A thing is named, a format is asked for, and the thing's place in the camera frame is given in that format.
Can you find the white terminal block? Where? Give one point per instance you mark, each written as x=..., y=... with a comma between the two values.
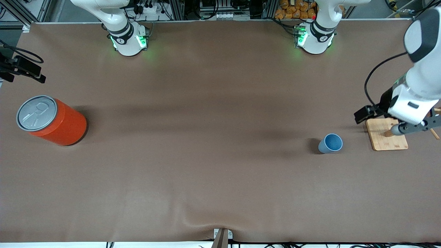
x=224, y=16

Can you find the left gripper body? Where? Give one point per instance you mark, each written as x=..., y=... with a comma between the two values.
x=385, y=102

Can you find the wooden mug tree stand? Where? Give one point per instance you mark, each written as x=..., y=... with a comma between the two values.
x=382, y=137

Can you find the grey metal camera bracket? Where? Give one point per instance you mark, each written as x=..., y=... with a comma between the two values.
x=221, y=237

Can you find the brown table cover cloth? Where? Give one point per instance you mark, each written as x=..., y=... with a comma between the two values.
x=220, y=172

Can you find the orange can with grey lid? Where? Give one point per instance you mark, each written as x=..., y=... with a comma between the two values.
x=58, y=125

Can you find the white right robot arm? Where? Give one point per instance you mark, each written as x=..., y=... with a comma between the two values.
x=125, y=38

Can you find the bag of orange items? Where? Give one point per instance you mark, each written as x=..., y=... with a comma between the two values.
x=293, y=10

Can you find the light blue cup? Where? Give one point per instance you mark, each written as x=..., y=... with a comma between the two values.
x=330, y=144

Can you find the white power strip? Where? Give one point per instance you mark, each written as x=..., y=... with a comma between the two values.
x=148, y=8

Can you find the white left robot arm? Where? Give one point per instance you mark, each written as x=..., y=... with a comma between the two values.
x=318, y=38

